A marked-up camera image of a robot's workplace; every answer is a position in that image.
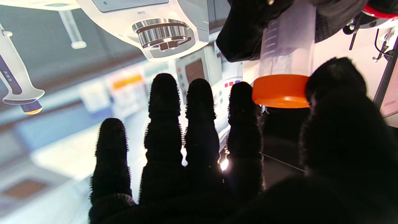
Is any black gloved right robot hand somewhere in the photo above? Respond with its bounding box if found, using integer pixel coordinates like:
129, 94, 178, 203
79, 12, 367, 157
89, 57, 398, 224

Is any red left arm cable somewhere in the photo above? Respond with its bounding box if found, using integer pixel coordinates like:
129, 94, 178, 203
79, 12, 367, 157
362, 3, 398, 20

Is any orange round tube cap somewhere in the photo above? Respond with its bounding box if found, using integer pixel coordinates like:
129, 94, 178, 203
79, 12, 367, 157
252, 74, 311, 109

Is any background monitor on stand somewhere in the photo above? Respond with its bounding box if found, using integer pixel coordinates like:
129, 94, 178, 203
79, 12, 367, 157
373, 37, 398, 128

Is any printed laboratory backdrop poster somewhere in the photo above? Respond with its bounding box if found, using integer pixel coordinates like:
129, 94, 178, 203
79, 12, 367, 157
0, 0, 244, 224

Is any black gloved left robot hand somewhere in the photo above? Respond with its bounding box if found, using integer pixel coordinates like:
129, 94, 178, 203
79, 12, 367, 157
216, 0, 369, 63

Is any clear plastic test tube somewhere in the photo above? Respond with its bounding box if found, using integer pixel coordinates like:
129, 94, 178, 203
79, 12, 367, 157
259, 0, 317, 78

